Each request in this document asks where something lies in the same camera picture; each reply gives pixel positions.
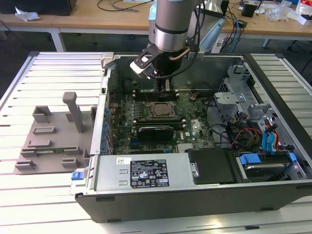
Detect silver metal disk bay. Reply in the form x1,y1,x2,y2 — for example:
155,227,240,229
214,65,280,127

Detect green motherboard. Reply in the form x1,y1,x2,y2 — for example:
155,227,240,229
107,90,217,156

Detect tall black box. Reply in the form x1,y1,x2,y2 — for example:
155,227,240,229
220,0,230,18

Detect silver power supply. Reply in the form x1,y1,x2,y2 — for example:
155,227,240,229
94,155,195,192

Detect blue disk carrier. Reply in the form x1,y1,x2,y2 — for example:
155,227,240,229
239,153,297,169

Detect wide black monitor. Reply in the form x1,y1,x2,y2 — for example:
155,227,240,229
0,0,77,17

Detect green RAM stick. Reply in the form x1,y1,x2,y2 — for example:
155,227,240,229
36,147,78,155

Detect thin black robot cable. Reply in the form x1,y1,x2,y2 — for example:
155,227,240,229
169,0,205,78

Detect black open PC case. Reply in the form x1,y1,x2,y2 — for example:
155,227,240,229
70,51,312,224

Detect small black box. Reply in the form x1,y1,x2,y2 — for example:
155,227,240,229
243,2,258,18

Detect orange flat wire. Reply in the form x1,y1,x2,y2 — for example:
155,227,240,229
273,128,281,152

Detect black plastic shroud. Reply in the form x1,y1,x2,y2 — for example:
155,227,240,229
185,149,237,185

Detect clear plastic bags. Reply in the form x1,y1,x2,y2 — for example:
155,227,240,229
267,1,297,21

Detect black graphics card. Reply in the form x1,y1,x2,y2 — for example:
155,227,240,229
137,126,175,142

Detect light blue flat wire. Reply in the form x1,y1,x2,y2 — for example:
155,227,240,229
267,123,279,156
262,131,272,154

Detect silver finned chipset heatsink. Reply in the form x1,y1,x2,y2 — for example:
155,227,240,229
177,143,194,153

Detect hard disk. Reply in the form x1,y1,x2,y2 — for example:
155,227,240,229
243,162,286,183

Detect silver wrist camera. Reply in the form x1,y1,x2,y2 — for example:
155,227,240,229
129,46,158,79

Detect black wire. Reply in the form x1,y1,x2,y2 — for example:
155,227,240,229
204,96,232,148

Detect blue cable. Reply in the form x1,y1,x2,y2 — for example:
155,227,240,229
233,14,241,53

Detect red white carton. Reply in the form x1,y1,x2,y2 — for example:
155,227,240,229
296,0,312,25

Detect crumpled white paper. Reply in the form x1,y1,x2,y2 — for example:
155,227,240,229
15,6,41,22

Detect grey parts rack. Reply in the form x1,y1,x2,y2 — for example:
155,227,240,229
15,91,98,176

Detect grey plastic case latch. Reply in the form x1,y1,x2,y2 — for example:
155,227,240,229
100,52,115,69

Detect wooden desk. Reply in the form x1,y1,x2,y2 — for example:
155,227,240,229
0,0,312,53

